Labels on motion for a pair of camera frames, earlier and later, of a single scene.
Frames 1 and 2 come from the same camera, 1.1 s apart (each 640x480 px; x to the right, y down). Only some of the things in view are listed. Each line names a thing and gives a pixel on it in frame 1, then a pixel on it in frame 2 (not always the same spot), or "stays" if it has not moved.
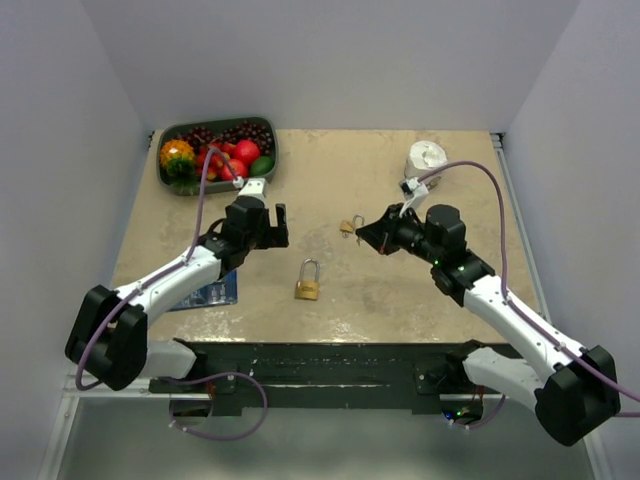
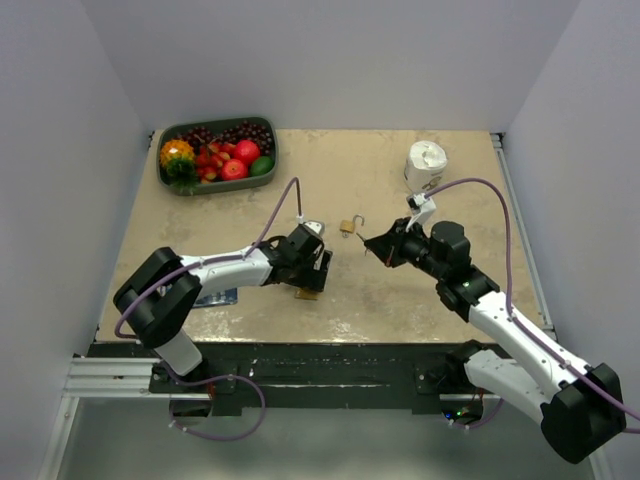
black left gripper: x=275 y=237 -> x=314 y=278
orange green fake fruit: x=178 y=167 stays
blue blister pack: x=220 y=292 stays
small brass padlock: x=348 y=226 stays
